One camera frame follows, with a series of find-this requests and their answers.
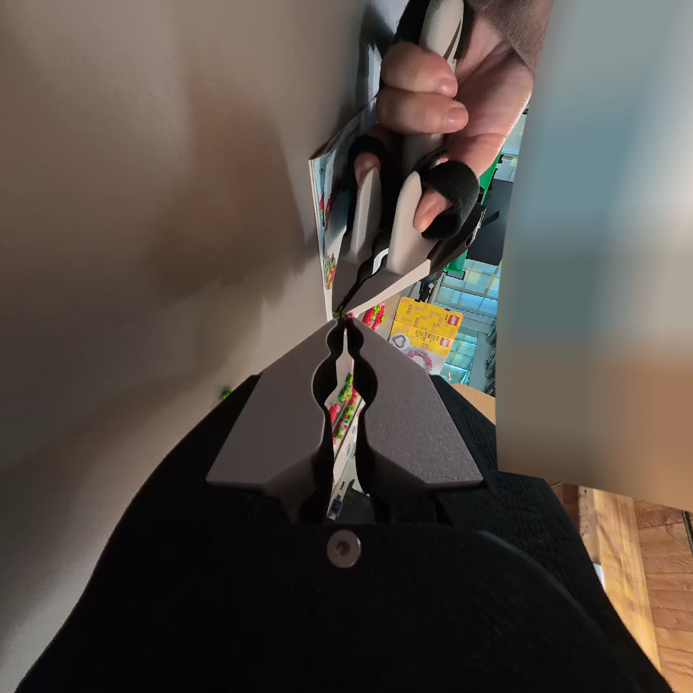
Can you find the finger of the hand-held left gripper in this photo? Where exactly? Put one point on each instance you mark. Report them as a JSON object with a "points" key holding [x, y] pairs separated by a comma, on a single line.
{"points": [[390, 284], [346, 287]]}

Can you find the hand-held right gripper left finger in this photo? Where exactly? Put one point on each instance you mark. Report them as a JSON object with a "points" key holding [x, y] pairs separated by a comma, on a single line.
{"points": [[270, 427]]}

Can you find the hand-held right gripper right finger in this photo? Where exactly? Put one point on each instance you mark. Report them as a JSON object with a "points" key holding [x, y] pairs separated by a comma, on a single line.
{"points": [[422, 427]]}

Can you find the small pink green lego flower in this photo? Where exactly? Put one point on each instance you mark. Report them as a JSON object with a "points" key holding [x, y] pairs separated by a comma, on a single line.
{"points": [[345, 315]]}

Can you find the person's left forearm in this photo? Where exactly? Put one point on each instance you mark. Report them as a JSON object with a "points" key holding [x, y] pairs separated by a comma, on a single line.
{"points": [[520, 27]]}

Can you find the yellow lego box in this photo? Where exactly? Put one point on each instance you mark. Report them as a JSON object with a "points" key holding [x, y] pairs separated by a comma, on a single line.
{"points": [[427, 325]]}

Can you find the tiny green lego piece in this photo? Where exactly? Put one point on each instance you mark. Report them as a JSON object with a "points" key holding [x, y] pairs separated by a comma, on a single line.
{"points": [[224, 391]]}

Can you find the lego instruction booklet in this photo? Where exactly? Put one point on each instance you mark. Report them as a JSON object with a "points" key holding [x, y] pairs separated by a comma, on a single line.
{"points": [[338, 216]]}

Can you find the person's left hand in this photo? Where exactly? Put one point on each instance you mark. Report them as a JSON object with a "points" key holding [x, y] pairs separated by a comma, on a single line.
{"points": [[487, 108]]}

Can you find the cardboard box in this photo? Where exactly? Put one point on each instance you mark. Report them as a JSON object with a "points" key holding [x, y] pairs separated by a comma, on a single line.
{"points": [[474, 398]]}

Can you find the green plastic bin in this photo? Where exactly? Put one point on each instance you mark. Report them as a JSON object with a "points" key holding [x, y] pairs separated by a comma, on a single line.
{"points": [[501, 162]]}

